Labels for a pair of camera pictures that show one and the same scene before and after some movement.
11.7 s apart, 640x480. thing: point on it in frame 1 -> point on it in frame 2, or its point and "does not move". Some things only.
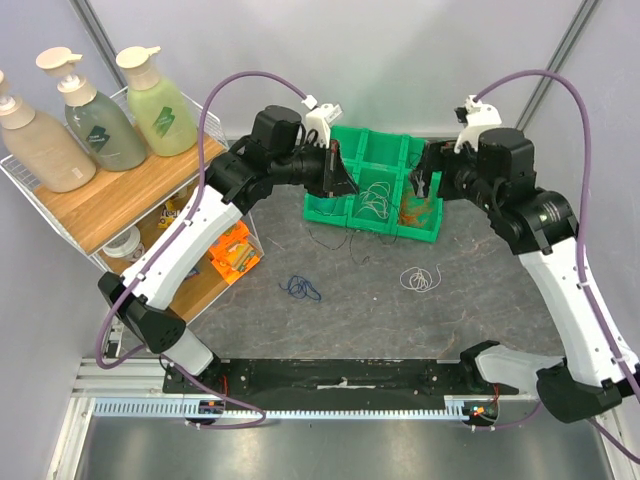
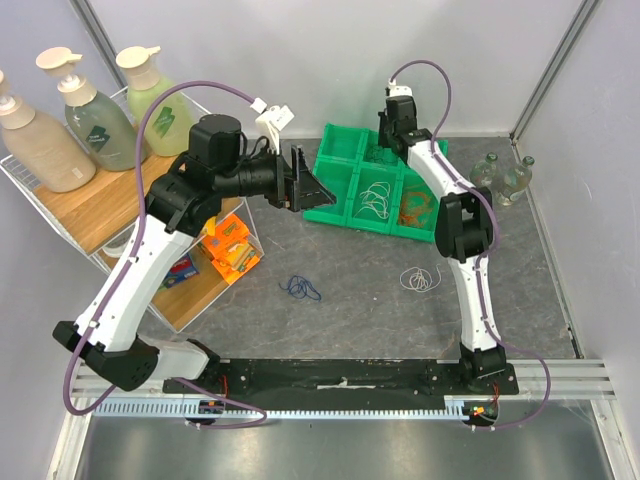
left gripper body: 329,169 -> 288,190
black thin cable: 347,237 -> 376,160
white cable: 375,198 does not move
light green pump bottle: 161,122 does not move
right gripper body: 433,167 -> 382,132
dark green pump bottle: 115,145 does not move
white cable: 418,279 does not move
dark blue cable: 300,287 does not move
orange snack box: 234,253 does not move
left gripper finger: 344,184 -> 313,192
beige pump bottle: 45,148 does not move
